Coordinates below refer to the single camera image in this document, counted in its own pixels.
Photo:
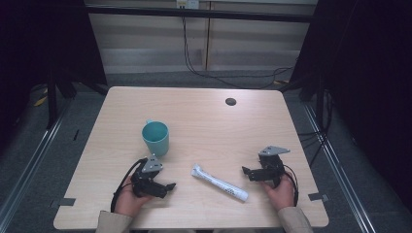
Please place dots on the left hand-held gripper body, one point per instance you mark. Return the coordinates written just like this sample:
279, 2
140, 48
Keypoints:
145, 184

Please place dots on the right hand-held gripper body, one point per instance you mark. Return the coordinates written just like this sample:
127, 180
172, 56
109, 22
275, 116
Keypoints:
270, 168

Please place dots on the white toothpaste tube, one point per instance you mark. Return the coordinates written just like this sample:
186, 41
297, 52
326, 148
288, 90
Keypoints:
220, 184

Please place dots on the teal cup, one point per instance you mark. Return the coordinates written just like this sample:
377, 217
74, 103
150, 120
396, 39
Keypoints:
157, 142

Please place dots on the person's left hand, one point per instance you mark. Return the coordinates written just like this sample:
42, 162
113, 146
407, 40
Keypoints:
129, 202

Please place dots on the person's right hand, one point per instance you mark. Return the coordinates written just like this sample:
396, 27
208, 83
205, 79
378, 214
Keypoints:
281, 194

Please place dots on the grey tape piece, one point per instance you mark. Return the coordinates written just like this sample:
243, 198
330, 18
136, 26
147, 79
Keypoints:
317, 196
64, 202

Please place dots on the dark round table grommet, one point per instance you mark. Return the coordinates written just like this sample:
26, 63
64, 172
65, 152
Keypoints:
231, 102

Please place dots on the small black floor tape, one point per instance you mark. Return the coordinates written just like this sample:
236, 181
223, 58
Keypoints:
75, 135

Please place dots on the black metal stand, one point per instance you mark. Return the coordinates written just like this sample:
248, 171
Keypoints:
51, 103

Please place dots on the dark curtain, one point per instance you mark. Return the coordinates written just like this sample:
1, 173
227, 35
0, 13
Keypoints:
39, 42
366, 81

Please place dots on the yellow floor scrap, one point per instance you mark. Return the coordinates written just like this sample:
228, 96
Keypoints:
40, 101

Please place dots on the black horizontal bar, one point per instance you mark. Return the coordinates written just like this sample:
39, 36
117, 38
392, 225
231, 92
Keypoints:
194, 13

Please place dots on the metal floor rail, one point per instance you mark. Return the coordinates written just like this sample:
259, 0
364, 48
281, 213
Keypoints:
29, 168
340, 171

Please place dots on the white wall socket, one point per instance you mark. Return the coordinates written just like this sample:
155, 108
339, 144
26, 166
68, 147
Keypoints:
188, 4

